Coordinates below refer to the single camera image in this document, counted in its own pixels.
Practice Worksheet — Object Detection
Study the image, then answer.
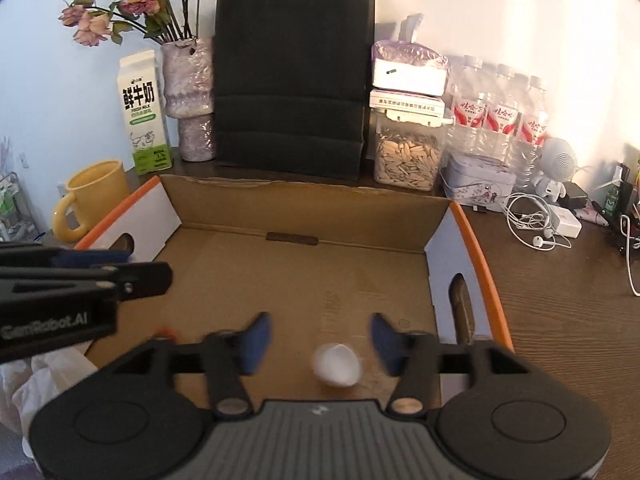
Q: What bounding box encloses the small white round cap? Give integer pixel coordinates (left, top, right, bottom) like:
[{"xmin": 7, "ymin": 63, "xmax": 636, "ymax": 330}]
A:
[{"xmin": 312, "ymin": 344, "xmax": 362, "ymax": 388}]

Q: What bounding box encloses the white tissue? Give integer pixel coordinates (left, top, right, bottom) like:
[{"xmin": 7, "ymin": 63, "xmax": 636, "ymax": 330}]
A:
[{"xmin": 1, "ymin": 342, "xmax": 96, "ymax": 460}]

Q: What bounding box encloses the yellow ceramic mug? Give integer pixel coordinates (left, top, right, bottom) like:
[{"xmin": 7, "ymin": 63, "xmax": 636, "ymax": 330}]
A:
[{"xmin": 52, "ymin": 159, "xmax": 130, "ymax": 244}]

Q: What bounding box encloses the orange cardboard box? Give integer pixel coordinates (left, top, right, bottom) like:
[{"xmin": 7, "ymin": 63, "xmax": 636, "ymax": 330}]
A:
[{"xmin": 81, "ymin": 176, "xmax": 512, "ymax": 403}]

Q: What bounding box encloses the white green milk carton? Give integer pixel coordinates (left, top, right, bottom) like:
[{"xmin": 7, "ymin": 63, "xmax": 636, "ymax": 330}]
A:
[{"xmin": 117, "ymin": 50, "xmax": 172, "ymax": 174}]

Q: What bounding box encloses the floral tin box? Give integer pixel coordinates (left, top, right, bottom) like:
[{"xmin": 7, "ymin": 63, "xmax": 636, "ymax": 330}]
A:
[{"xmin": 442, "ymin": 152, "xmax": 515, "ymax": 211}]

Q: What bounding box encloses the white power adapter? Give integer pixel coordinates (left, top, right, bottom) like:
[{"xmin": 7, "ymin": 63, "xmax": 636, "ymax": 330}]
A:
[{"xmin": 544, "ymin": 204, "xmax": 582, "ymax": 240}]

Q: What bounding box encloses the clear jar with seeds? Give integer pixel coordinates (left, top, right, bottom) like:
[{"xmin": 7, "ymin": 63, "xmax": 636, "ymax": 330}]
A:
[{"xmin": 373, "ymin": 113, "xmax": 447, "ymax": 193}]

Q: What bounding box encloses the pink speckled vase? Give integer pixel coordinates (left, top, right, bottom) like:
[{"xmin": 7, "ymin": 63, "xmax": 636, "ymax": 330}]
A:
[{"xmin": 162, "ymin": 38, "xmax": 215, "ymax": 162}]

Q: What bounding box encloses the left water bottle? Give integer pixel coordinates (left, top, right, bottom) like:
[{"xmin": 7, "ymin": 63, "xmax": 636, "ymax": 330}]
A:
[{"xmin": 448, "ymin": 55, "xmax": 487, "ymax": 154}]

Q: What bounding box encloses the water bottle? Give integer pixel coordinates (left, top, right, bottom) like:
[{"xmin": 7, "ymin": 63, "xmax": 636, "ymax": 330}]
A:
[
  {"xmin": 483, "ymin": 64, "xmax": 521, "ymax": 162},
  {"xmin": 448, "ymin": 55, "xmax": 487, "ymax": 154},
  {"xmin": 510, "ymin": 76, "xmax": 550, "ymax": 191}
]

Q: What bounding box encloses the green small bottle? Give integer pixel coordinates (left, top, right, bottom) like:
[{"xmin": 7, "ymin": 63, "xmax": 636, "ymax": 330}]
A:
[{"xmin": 603, "ymin": 165, "xmax": 624, "ymax": 217}]

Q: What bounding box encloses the middle water bottle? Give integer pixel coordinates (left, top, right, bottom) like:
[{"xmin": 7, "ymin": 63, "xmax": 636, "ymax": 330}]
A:
[{"xmin": 483, "ymin": 64, "xmax": 521, "ymax": 162}]

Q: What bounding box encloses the flat white box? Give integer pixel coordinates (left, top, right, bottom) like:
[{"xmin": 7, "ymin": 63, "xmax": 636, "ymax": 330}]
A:
[{"xmin": 369, "ymin": 89, "xmax": 445, "ymax": 117}]

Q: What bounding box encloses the right water bottle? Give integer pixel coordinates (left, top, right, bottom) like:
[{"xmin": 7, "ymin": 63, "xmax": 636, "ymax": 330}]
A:
[{"xmin": 510, "ymin": 76, "xmax": 550, "ymax": 191}]

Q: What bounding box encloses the dried pink rose bouquet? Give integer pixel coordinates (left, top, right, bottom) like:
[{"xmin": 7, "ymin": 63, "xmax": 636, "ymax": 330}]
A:
[{"xmin": 58, "ymin": 0, "xmax": 201, "ymax": 48}]

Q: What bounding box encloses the black paper bag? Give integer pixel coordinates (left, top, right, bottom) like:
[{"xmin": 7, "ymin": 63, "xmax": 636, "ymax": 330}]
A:
[{"xmin": 214, "ymin": 0, "xmax": 375, "ymax": 180}]

